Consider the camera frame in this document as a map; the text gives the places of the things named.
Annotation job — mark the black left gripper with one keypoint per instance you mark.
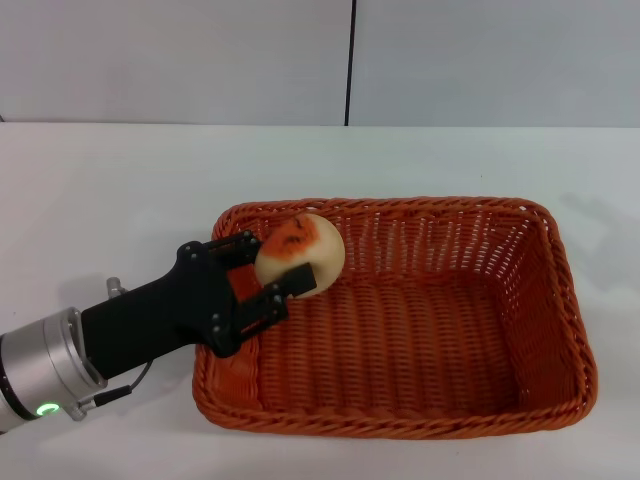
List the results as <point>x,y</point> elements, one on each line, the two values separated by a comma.
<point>165,315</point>

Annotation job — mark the round bun with orange topping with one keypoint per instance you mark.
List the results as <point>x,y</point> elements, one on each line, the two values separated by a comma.
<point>305,250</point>

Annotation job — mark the orange woven rectangular basket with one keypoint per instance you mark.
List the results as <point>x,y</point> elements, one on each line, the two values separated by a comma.
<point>425,350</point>

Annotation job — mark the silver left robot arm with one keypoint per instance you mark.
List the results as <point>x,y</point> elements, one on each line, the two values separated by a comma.
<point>45,365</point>

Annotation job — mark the silver connector plug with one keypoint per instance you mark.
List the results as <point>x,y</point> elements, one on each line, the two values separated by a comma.
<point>116,286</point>

